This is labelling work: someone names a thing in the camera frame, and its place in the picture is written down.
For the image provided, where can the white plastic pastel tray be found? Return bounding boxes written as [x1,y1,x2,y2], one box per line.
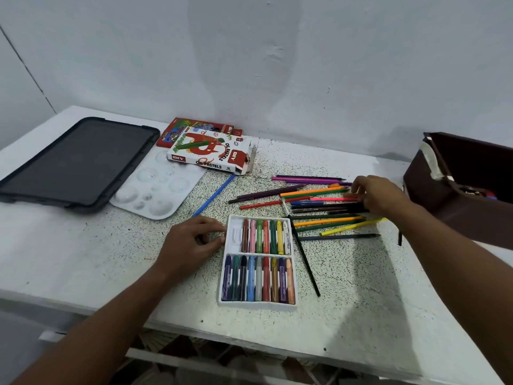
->
[217,214,299,308]

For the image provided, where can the set of colourful oil pastels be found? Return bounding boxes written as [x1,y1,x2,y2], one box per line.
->
[221,219,296,305]

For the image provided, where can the dark brown storage box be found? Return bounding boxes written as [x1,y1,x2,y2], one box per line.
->
[403,132,513,250]

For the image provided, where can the pile of colour pencils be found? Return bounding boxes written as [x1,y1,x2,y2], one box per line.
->
[228,175,387,242]

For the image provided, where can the blue colour pencil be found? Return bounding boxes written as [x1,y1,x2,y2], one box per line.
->
[192,175,236,218]

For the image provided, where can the person's left hand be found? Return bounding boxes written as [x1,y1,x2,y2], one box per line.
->
[154,215,228,282]

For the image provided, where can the white paint palette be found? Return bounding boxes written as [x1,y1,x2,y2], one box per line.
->
[109,146,207,221]

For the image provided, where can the person's left forearm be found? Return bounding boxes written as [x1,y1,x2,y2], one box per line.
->
[12,265,177,385]

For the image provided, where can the red colour pencil box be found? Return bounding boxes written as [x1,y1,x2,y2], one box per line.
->
[156,118,243,149]

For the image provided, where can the person's right forearm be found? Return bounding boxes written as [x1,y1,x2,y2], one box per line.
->
[395,203,513,385]

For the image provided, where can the person's right hand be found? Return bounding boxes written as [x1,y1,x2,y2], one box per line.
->
[344,175,413,221]

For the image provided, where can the white oil pastel box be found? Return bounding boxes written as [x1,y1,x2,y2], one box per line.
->
[167,127,257,175]

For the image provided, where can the black tablet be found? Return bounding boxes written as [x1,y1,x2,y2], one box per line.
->
[0,117,161,214]

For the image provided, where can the long black pencil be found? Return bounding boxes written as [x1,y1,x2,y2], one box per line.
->
[281,196,321,297]

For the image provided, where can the white table crossbar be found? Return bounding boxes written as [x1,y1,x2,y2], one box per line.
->
[38,330,309,385]

